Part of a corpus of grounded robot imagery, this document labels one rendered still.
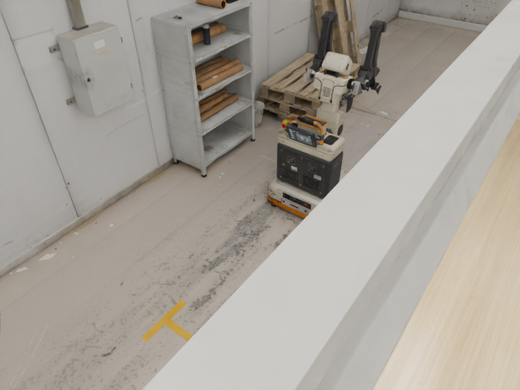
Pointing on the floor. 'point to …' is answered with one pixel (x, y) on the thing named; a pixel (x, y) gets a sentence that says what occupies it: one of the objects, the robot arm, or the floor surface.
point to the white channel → (348, 237)
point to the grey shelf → (244, 12)
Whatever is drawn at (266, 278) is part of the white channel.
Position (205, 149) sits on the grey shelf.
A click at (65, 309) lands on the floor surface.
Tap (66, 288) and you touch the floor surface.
